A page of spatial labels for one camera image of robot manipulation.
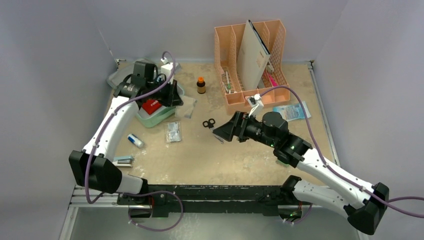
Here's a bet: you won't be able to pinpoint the blue wet wipes pack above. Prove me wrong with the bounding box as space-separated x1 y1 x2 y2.
272 101 311 122

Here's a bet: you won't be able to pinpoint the pink item in organizer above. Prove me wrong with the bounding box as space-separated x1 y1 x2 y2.
267 73 278 87

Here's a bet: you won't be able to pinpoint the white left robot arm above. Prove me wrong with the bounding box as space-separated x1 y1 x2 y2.
68 57 183 205

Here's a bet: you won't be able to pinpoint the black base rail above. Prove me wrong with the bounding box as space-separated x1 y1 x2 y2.
117 180 309 220

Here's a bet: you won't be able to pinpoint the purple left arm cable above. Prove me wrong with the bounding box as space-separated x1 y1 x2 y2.
84 50 177 205

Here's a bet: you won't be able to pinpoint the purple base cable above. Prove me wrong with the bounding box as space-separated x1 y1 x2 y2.
127 190 185 233

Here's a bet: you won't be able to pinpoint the gauze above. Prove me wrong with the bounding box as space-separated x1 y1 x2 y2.
175 95 198 119

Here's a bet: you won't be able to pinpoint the beige folder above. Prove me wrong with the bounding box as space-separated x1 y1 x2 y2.
236 19 271 91

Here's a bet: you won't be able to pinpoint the peach desk file organizer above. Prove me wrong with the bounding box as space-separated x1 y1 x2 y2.
214 19 290 114

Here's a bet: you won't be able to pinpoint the red first aid pouch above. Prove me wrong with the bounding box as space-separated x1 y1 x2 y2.
141 99 162 116

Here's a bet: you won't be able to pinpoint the black handled scissors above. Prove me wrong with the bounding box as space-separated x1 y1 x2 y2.
202 118 224 144

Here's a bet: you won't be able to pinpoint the clear bag alcohol pads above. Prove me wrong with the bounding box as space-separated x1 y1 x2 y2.
166 121 182 143

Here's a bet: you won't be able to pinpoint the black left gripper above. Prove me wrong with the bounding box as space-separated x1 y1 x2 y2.
146 77 182 107

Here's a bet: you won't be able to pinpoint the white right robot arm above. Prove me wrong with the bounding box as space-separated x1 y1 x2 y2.
212 111 390 235

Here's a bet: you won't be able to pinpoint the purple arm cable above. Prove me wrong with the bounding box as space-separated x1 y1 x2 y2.
84 50 177 205
259 85 424 220

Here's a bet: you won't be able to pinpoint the blue white stapler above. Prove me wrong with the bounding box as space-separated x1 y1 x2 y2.
112 155 134 168

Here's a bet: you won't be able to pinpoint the small white blue tube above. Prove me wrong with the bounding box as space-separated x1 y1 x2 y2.
127 134 145 149

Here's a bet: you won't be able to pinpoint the brown bottle orange cap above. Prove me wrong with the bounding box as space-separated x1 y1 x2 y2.
196 76 206 94

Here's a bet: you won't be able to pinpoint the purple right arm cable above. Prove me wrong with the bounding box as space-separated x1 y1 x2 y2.
259 85 424 220

